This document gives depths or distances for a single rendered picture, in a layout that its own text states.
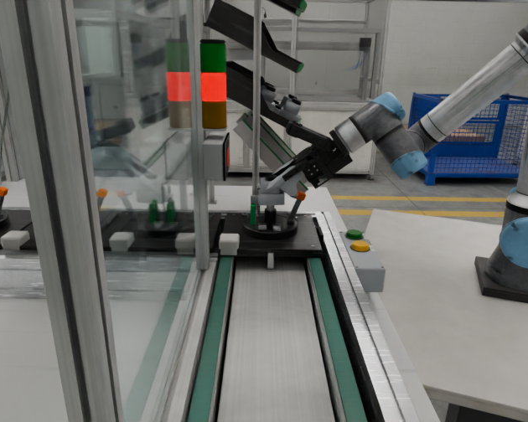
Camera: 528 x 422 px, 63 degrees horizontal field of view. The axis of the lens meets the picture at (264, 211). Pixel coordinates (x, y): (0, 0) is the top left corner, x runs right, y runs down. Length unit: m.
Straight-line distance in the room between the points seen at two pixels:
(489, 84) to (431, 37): 8.98
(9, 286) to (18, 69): 0.90
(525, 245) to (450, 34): 9.32
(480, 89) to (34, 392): 1.07
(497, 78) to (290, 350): 0.73
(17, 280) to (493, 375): 0.99
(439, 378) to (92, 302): 0.68
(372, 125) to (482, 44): 9.50
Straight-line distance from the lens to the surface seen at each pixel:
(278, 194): 1.05
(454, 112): 1.11
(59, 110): 0.27
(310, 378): 0.73
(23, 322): 1.05
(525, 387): 0.92
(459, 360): 0.93
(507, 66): 1.10
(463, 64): 10.35
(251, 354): 0.76
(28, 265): 1.09
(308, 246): 1.02
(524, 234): 0.99
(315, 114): 5.04
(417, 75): 10.01
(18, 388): 0.88
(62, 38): 0.27
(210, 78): 0.81
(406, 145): 1.02
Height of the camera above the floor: 1.39
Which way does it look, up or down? 20 degrees down
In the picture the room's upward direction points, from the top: 1 degrees clockwise
